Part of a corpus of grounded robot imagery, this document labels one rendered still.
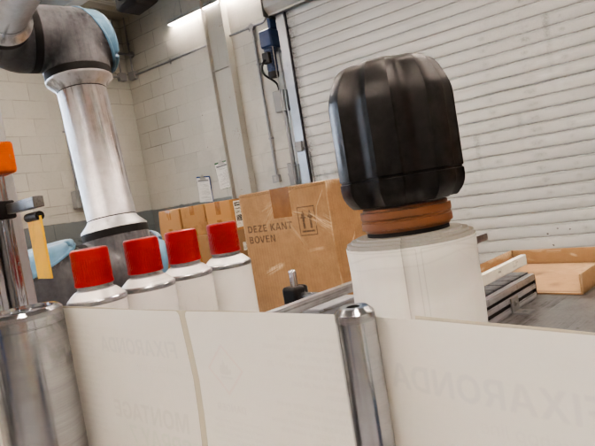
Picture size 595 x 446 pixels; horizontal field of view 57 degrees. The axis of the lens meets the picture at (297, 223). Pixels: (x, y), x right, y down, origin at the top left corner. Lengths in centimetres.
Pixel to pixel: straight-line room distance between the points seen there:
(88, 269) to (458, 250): 32
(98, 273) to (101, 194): 51
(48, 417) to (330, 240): 81
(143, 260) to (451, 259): 30
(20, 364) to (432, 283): 22
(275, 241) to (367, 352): 99
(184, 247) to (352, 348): 42
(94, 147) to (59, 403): 76
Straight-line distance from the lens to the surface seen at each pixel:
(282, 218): 112
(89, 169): 102
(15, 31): 98
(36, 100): 698
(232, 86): 638
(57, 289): 94
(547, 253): 149
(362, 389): 16
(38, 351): 30
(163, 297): 53
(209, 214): 445
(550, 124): 473
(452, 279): 34
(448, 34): 502
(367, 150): 34
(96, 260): 51
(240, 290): 60
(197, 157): 685
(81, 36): 107
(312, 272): 109
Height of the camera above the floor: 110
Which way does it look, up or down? 3 degrees down
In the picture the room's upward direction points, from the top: 9 degrees counter-clockwise
